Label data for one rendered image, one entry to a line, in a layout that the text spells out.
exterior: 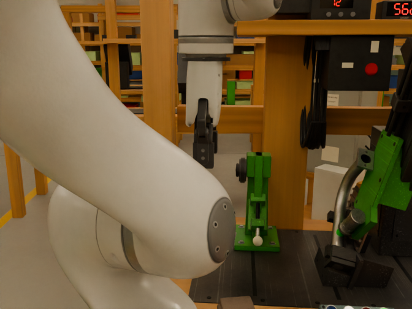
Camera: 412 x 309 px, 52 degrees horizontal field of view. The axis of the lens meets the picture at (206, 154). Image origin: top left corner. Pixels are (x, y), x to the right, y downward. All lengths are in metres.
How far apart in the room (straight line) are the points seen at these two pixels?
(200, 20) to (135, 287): 0.37
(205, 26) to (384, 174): 0.59
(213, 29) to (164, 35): 0.72
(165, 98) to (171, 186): 0.95
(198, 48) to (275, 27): 0.60
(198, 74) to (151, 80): 0.74
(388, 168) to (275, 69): 0.48
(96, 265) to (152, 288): 0.08
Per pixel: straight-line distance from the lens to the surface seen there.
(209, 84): 0.62
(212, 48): 0.63
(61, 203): 0.52
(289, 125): 1.35
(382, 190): 1.05
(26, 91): 0.33
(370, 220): 1.04
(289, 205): 1.42
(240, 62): 8.00
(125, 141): 0.38
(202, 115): 0.60
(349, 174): 1.16
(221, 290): 1.07
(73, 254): 0.52
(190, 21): 0.63
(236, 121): 1.43
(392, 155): 1.03
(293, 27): 1.21
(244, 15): 0.62
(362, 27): 1.24
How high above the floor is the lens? 1.47
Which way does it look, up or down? 14 degrees down
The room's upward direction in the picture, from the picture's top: straight up
